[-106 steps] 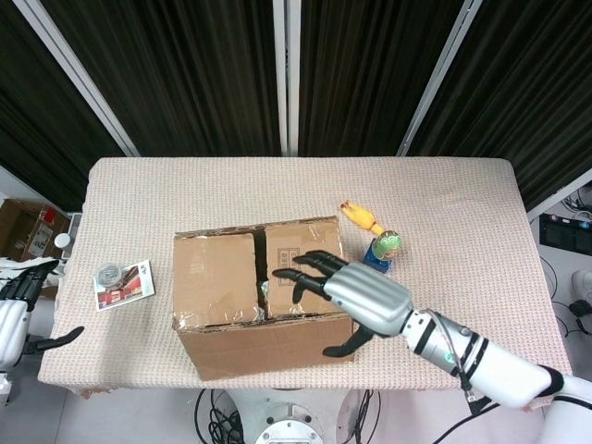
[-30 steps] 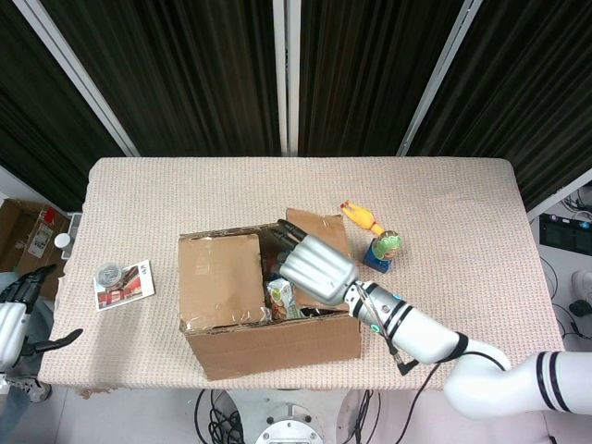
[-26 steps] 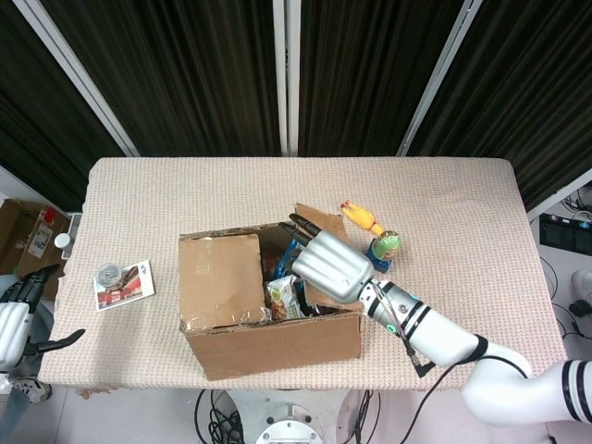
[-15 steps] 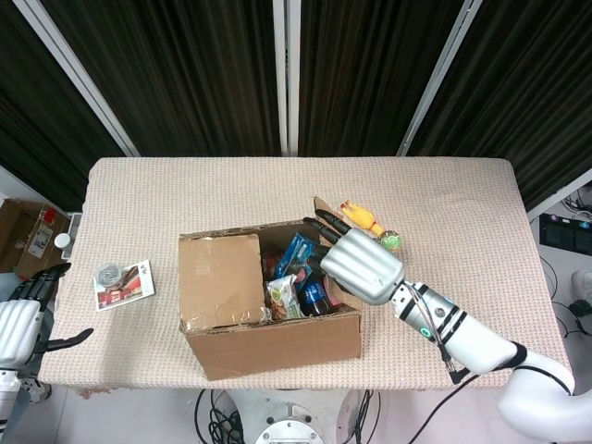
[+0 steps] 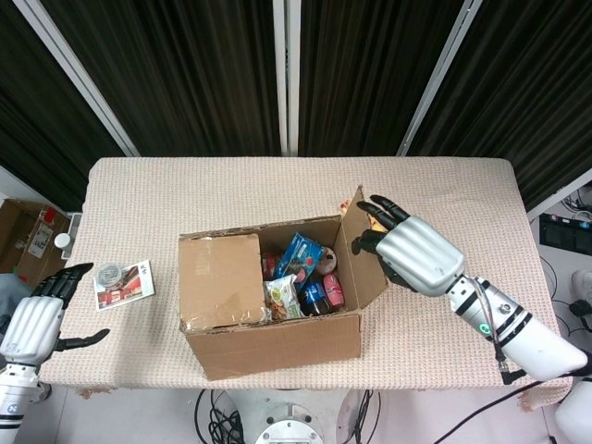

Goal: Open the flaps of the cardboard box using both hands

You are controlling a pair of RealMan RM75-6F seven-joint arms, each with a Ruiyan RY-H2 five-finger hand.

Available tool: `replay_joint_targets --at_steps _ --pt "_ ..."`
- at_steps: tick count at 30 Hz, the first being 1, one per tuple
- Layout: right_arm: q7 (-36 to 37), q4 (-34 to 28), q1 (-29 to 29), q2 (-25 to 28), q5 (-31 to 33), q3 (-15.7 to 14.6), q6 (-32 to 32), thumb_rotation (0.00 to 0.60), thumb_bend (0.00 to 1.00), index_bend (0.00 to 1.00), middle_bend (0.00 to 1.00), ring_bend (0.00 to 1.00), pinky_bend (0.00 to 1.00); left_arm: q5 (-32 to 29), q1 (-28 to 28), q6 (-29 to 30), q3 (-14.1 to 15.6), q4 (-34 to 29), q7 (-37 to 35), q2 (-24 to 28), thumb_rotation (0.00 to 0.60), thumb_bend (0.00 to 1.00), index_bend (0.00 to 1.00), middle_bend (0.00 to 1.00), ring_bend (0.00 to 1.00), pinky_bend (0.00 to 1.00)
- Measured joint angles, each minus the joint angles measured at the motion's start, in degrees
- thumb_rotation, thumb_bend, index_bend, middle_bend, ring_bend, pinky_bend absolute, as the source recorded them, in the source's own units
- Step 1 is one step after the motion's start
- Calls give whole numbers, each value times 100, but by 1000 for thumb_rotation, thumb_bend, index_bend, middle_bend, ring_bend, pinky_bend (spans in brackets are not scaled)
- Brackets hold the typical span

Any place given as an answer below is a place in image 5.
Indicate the red packaged item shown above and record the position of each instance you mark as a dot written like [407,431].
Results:
[269,266]

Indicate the white side rack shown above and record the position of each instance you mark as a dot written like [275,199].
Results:
[74,226]

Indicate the round silver tin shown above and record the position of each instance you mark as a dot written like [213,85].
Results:
[107,274]

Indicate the green white snack bag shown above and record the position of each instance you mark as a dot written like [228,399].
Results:
[282,298]

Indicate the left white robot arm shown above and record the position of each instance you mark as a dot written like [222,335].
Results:
[14,398]

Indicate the green nesting doll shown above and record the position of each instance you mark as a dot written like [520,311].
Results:
[376,226]

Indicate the slanted white frame post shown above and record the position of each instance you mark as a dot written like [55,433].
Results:
[78,78]
[439,74]

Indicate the black electronics box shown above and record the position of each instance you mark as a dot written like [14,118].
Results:
[564,236]

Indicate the pink can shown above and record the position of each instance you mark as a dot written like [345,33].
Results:
[334,289]

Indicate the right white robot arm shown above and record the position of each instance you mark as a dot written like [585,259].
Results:
[532,333]

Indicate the blue snack packet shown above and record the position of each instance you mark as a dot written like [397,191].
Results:
[298,254]

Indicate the white round cap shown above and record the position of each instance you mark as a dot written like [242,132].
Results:
[62,241]

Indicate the white shoe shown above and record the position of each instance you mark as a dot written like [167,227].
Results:
[583,287]

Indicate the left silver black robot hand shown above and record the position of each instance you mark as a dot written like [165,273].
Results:
[32,324]

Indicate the brown round container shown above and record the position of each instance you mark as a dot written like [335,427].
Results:
[329,260]

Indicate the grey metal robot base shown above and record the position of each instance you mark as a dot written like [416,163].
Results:
[287,416]

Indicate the beige woven tablecloth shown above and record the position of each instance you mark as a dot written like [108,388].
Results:
[185,194]

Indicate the white frame rail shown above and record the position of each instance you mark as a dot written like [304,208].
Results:
[559,196]

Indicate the printed picture booklet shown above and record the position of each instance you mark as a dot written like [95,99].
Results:
[131,289]

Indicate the black pleated curtain panel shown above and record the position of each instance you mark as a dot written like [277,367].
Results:
[185,74]
[32,115]
[532,92]
[370,74]

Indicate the dark blue can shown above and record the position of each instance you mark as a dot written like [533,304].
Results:
[314,294]

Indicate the brown cardboard box with labels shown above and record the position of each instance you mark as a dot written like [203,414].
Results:
[23,236]

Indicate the large brown cardboard box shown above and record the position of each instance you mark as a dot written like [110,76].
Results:
[277,344]

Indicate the upright white frame post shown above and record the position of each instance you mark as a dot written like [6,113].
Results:
[279,78]
[293,78]

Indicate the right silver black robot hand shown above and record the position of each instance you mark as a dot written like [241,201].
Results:
[421,254]

